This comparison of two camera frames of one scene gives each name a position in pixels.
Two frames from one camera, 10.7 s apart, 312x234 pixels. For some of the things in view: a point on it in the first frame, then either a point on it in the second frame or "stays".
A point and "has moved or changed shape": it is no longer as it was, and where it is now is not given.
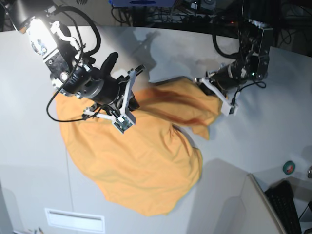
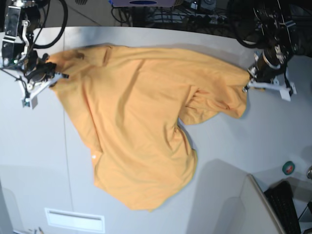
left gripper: (100, 85) → (39, 70)
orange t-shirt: (150, 168) has moved or changed shape
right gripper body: (228, 76) → (268, 66)
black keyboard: (281, 196) stays
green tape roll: (288, 167) stays
